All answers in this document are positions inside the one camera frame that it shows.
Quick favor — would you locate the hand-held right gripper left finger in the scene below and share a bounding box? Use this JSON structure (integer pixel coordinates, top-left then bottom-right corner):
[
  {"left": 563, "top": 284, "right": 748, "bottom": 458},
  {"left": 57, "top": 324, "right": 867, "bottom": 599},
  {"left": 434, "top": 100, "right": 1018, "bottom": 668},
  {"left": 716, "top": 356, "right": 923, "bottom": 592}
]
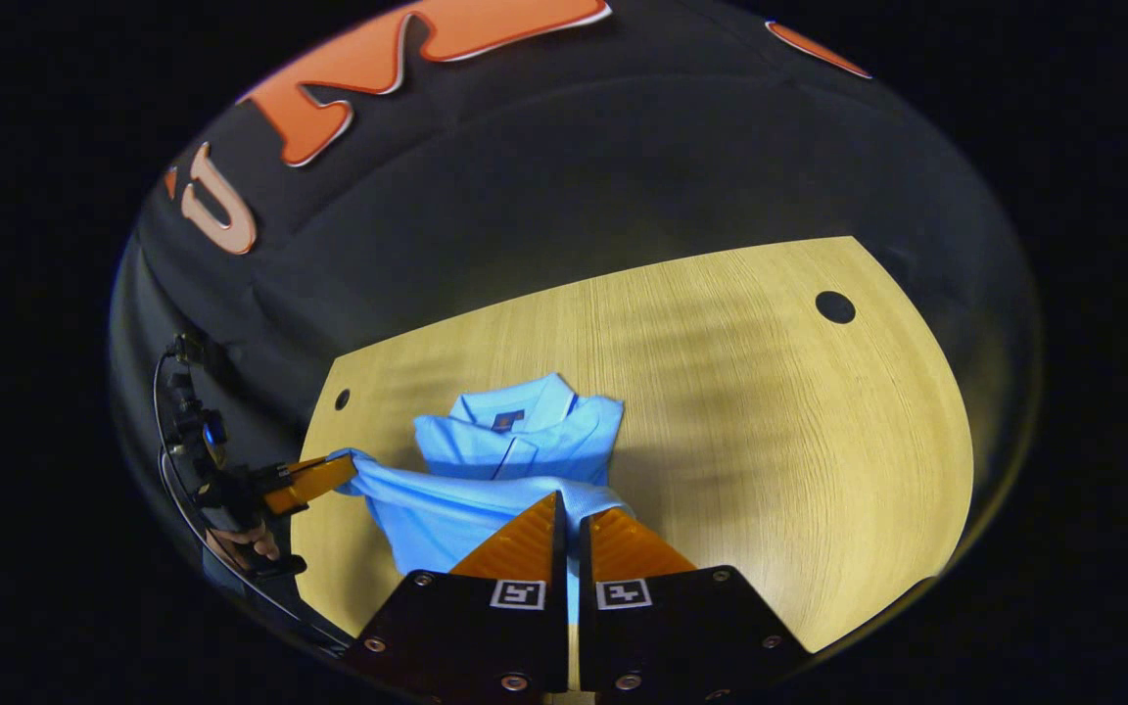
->
[{"left": 342, "top": 490, "right": 571, "bottom": 704}]

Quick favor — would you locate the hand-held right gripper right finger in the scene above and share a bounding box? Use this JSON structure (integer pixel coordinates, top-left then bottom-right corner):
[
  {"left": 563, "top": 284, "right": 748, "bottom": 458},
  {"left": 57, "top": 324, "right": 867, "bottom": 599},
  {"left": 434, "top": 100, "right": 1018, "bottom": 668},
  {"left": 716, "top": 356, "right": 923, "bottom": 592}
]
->
[{"left": 578, "top": 506, "right": 812, "bottom": 705}]

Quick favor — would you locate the left hand-held gripper cable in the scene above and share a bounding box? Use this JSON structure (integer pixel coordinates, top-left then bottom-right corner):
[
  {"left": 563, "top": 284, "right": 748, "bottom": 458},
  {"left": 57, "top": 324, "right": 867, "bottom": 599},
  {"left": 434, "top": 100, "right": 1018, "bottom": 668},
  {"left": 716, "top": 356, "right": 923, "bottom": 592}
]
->
[{"left": 151, "top": 351, "right": 354, "bottom": 655}]

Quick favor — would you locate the light blue T-shirt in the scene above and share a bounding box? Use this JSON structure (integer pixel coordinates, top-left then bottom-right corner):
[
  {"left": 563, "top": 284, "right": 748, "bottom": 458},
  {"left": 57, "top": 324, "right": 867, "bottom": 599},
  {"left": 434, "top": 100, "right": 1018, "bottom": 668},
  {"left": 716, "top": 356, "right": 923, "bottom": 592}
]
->
[{"left": 327, "top": 372, "right": 635, "bottom": 628}]

